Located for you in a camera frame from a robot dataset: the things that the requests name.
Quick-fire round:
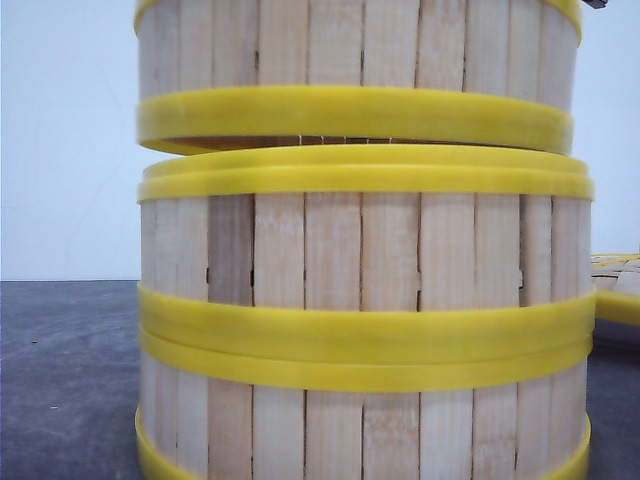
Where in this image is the woven bamboo steamer lid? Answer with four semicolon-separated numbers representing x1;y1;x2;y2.
591;253;640;326

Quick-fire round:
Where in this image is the bamboo steamer with three buns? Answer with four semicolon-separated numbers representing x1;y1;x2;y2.
134;1;581;155

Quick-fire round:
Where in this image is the bamboo steamer with one bun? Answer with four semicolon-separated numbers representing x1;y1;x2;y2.
136;144;597;366

